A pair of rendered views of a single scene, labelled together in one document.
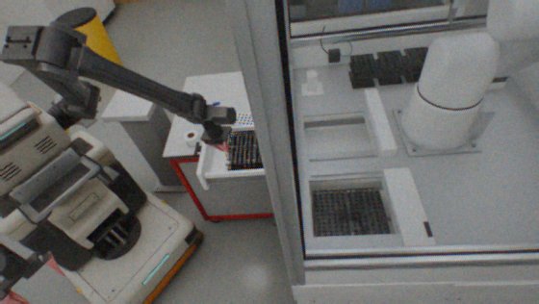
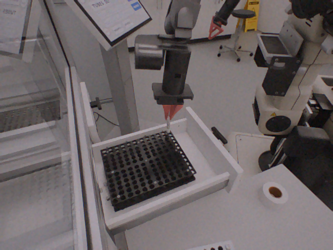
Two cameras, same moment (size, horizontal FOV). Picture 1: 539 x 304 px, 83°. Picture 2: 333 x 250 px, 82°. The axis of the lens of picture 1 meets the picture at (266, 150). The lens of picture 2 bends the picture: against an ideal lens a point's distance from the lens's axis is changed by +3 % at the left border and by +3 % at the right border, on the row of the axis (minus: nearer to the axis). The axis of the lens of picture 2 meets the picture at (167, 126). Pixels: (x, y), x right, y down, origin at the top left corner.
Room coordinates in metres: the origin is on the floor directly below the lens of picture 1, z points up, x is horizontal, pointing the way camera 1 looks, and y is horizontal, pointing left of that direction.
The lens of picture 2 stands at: (1.12, -0.08, 1.33)
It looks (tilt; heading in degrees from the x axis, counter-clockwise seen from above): 43 degrees down; 147
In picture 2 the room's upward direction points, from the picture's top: straight up
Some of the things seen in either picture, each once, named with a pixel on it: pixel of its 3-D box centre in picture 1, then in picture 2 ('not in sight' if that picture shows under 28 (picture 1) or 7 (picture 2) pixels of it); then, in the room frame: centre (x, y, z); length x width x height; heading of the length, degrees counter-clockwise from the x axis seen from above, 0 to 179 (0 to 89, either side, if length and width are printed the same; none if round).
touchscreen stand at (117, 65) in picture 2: not in sight; (128, 92); (-0.10, 0.35, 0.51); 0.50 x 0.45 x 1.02; 37
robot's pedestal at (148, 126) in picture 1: (158, 142); not in sight; (1.50, 0.70, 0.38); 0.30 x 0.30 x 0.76; 76
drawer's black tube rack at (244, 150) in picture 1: (256, 150); (146, 166); (0.82, 0.04, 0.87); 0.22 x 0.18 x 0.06; 80
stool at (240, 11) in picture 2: not in sight; (236, 34); (-0.95, 2.56, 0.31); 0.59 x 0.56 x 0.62; 166
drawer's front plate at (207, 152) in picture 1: (208, 153); (206, 145); (0.86, 0.24, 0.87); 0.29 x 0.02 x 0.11; 170
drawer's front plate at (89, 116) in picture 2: not in sight; (90, 112); (0.49, -0.02, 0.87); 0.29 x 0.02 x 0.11; 170
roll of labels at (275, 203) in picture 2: (192, 138); (272, 195); (1.06, 0.34, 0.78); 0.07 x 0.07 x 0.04
